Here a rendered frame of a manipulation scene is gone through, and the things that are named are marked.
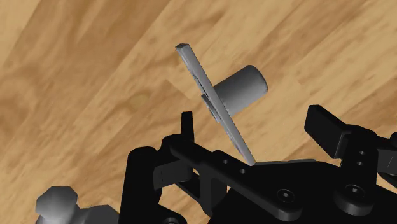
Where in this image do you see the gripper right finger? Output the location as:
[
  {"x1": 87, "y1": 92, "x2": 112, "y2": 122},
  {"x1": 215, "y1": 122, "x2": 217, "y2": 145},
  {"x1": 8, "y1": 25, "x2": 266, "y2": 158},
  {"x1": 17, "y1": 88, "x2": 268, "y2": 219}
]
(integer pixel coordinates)
[{"x1": 304, "y1": 104, "x2": 397, "y2": 217}]

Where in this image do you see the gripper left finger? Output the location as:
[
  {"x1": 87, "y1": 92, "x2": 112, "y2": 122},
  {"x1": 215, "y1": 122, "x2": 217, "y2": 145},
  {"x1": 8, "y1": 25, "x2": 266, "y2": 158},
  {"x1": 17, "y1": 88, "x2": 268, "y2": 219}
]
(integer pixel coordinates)
[{"x1": 119, "y1": 111, "x2": 303, "y2": 224}]

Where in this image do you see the grey slab with cylinder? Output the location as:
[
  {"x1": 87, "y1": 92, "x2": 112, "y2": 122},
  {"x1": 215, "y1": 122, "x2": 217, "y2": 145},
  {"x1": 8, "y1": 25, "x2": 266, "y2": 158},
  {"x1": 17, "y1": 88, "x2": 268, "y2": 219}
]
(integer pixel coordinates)
[{"x1": 175, "y1": 43, "x2": 269, "y2": 166}]

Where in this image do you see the grey knobbed object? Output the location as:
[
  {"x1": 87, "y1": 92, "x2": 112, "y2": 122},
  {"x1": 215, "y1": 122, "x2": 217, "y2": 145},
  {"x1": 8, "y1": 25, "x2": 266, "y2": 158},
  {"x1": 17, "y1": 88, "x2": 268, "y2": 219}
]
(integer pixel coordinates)
[{"x1": 34, "y1": 185, "x2": 120, "y2": 224}]

